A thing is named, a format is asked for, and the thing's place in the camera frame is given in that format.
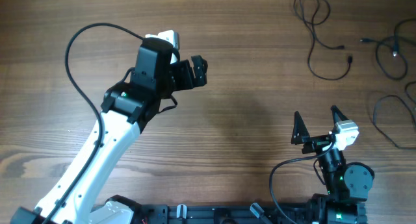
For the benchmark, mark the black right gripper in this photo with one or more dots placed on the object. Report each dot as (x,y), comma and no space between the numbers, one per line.
(318,142)

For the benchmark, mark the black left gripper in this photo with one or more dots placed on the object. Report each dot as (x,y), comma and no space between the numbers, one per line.
(184,76)

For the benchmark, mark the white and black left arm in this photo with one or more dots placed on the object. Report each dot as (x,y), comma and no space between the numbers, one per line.
(126,109)

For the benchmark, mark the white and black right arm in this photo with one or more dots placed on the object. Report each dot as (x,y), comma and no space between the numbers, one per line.
(347,184)

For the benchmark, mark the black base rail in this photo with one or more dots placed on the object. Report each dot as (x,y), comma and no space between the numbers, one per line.
(254,213)

